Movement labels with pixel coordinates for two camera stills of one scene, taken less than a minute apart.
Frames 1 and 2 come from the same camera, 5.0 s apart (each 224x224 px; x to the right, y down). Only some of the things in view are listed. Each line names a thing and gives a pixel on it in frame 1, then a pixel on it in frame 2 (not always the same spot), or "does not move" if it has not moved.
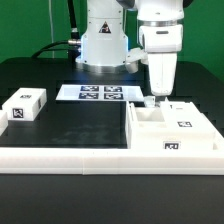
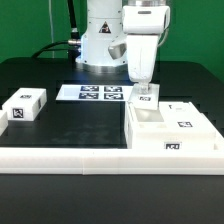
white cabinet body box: [170, 125] does not move
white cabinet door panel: [26, 103] does not move
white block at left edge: [4, 122] does not move
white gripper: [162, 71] -> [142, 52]
